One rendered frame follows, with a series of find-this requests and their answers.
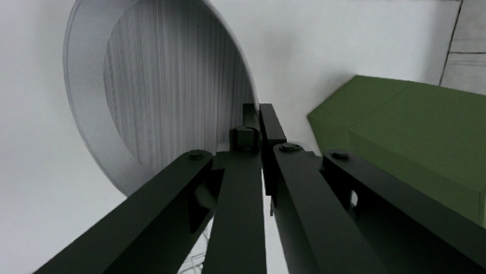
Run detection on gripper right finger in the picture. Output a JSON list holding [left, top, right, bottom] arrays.
[[259, 103, 486, 274]]

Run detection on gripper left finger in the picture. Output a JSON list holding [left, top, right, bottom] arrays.
[[32, 103, 267, 274]]

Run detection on white tiled splashback wall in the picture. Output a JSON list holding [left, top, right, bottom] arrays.
[[440, 0, 486, 95]]

